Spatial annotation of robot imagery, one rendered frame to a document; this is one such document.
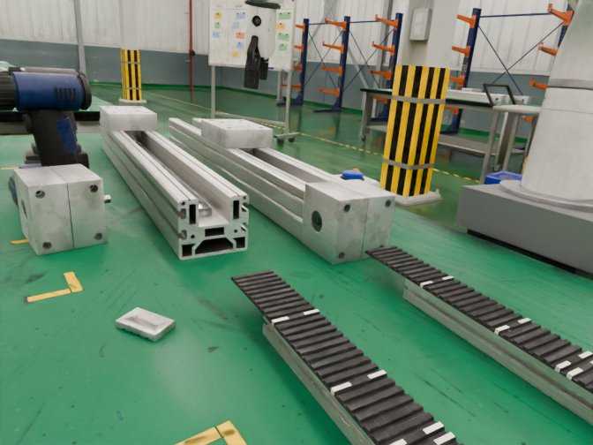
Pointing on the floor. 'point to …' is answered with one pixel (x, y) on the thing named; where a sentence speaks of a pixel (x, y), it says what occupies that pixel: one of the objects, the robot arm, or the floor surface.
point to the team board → (217, 26)
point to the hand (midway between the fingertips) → (256, 79)
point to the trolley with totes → (509, 139)
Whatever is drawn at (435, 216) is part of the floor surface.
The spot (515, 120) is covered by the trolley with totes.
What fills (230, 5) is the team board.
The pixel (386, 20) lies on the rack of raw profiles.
